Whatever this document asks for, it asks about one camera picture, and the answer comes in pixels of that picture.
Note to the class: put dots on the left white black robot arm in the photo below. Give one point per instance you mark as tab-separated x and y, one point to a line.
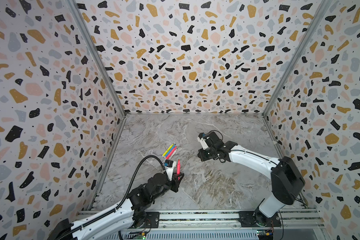
121	216

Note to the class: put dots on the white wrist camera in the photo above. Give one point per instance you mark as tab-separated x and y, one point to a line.
202	141
169	171

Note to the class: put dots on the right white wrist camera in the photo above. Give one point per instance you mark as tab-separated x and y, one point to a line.
202	141

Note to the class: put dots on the bright pink highlighter pen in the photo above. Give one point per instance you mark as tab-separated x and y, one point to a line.
178	169

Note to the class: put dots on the yellow highlighter pen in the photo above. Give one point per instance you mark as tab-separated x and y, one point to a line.
167	150

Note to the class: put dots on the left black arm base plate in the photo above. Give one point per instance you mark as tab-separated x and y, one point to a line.
146	220

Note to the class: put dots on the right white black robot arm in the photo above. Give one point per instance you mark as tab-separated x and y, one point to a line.
286	180

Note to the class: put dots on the blue green pen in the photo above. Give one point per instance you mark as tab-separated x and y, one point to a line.
171	149

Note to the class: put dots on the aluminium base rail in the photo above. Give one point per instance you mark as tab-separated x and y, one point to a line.
297	224

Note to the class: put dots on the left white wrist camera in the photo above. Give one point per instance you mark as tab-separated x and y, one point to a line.
169	171

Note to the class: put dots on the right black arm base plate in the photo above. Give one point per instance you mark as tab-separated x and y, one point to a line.
252	219

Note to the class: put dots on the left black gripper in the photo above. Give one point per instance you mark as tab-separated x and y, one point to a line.
172	183

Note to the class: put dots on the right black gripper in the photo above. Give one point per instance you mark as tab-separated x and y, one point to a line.
205	153

